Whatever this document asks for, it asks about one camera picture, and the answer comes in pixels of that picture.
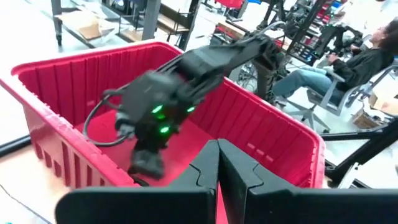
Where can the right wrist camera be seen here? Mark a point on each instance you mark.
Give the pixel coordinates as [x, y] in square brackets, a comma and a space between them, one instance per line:
[126, 123]

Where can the open cardboard box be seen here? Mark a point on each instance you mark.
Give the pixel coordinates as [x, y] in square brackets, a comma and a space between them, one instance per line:
[367, 119]

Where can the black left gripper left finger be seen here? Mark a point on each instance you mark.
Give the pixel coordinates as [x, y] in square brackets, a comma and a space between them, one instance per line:
[140, 205]

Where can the background robot rig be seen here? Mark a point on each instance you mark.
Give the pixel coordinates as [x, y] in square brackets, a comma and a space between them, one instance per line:
[311, 28]

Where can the seated person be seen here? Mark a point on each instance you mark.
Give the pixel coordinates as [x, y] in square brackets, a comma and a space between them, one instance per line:
[342, 71]

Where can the small cardboard box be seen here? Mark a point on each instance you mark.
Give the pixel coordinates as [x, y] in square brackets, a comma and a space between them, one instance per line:
[90, 28]

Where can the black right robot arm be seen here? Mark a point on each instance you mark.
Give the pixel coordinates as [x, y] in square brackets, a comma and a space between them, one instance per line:
[224, 56]

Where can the grey office chair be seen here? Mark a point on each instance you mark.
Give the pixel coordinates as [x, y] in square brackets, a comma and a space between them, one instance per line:
[329, 96]

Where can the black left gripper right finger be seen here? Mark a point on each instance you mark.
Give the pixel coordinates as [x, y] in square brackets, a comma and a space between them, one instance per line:
[295, 207]

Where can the large red plastic bin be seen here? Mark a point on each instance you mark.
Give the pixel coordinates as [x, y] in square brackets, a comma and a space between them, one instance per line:
[248, 124]

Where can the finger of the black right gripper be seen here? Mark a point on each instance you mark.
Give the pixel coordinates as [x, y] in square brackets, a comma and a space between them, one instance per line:
[147, 163]

